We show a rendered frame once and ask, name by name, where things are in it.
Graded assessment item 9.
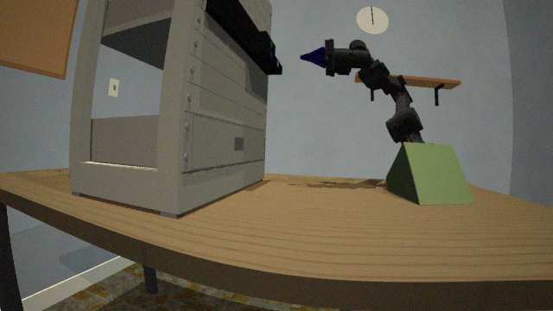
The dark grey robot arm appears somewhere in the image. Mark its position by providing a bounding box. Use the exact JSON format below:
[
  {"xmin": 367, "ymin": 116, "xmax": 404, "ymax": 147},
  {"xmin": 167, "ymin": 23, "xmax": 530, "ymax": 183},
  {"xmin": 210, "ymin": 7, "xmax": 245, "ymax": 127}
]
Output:
[{"xmin": 345, "ymin": 40, "xmax": 425, "ymax": 144}]

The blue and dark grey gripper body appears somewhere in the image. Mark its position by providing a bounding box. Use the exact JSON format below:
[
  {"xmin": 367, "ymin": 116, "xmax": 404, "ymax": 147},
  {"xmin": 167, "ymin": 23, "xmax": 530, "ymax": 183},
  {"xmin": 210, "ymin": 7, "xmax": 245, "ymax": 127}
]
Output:
[{"xmin": 325, "ymin": 39, "xmax": 353, "ymax": 77}]

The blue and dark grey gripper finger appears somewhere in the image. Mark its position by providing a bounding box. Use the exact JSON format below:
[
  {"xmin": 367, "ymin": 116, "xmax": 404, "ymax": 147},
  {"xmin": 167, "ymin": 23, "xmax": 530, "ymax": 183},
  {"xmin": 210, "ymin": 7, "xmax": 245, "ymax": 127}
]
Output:
[
  {"xmin": 300, "ymin": 47, "xmax": 325, "ymax": 57},
  {"xmin": 300, "ymin": 54, "xmax": 326, "ymax": 68}
]

